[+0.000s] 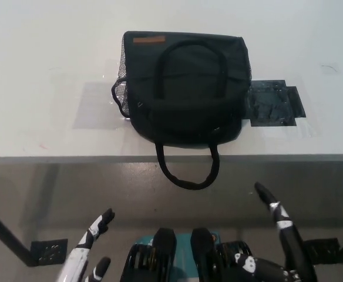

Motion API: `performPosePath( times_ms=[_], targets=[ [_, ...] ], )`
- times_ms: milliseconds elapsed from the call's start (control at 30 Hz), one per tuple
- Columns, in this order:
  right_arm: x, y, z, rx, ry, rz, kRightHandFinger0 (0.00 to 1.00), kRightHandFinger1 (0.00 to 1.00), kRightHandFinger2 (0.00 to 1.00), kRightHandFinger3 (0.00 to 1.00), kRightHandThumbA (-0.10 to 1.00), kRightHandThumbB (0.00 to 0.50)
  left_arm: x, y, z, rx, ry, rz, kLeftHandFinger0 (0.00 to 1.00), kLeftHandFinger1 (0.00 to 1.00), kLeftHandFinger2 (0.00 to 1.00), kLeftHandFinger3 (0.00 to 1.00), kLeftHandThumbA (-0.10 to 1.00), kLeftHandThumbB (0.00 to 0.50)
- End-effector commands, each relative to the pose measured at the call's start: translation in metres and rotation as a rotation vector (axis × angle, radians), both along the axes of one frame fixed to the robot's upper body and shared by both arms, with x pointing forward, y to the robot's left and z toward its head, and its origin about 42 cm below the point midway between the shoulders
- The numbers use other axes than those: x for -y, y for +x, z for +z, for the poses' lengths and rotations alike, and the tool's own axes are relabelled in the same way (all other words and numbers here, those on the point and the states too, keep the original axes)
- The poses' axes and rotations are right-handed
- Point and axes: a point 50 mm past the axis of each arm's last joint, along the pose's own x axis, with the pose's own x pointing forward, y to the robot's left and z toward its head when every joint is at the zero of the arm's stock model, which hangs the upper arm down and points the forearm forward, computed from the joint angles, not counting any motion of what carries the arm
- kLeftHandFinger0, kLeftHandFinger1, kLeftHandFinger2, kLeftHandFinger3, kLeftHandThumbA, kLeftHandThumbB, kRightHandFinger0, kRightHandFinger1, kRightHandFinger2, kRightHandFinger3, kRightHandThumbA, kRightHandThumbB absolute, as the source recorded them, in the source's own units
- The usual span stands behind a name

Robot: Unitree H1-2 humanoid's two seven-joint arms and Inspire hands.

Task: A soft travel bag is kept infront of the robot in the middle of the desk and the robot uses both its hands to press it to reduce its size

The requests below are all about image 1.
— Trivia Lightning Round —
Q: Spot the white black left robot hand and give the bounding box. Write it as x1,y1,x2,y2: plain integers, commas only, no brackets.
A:
58,207,116,282

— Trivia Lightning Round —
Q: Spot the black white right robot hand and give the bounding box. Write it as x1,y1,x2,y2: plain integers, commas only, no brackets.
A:
232,182,320,282

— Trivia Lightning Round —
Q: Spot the black soft travel bag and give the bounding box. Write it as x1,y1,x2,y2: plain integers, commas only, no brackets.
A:
110,31,253,190

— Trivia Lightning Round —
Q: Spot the black teal robot torso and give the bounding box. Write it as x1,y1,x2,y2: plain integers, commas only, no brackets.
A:
120,227,256,282

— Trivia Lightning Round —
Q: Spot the black floor mounting plate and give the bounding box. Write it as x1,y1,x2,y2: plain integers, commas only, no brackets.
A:
30,239,69,264
304,239,341,262

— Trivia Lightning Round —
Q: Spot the black metal table leg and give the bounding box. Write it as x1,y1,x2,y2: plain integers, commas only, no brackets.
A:
0,202,33,267

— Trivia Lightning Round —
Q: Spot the black tape patch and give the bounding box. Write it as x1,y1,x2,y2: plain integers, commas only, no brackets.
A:
241,78,308,128

